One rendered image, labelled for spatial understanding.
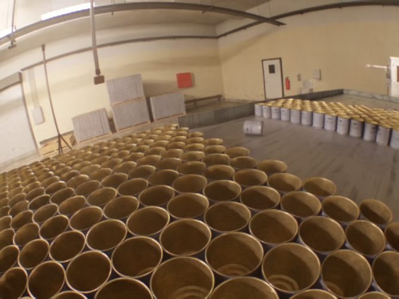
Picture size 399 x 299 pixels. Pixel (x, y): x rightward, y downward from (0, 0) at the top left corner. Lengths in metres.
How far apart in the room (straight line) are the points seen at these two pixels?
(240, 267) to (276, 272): 0.06
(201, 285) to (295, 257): 0.13
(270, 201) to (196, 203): 0.13
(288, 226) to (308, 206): 0.07
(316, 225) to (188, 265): 0.19
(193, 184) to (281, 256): 0.24
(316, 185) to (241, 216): 0.17
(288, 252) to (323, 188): 0.18
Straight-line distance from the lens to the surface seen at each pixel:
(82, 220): 0.38
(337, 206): 0.35
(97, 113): 7.20
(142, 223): 0.33
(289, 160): 0.60
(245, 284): 0.22
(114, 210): 0.37
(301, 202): 0.34
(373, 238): 0.32
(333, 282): 0.31
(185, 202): 0.34
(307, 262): 0.25
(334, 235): 0.30
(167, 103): 7.67
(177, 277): 0.26
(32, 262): 0.38
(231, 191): 0.36
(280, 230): 0.31
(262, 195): 0.34
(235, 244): 0.26
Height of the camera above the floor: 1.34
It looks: 21 degrees down
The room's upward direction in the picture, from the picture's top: 8 degrees counter-clockwise
